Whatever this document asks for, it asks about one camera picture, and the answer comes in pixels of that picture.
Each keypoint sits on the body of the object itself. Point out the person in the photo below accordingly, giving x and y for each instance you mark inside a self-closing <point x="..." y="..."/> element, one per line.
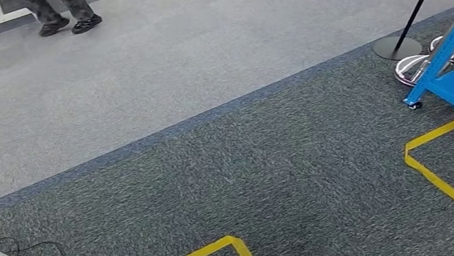
<point x="75" y="5"/>

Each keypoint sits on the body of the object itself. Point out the chrome stanchion post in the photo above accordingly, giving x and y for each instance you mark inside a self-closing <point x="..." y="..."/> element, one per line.
<point x="409" y="68"/>

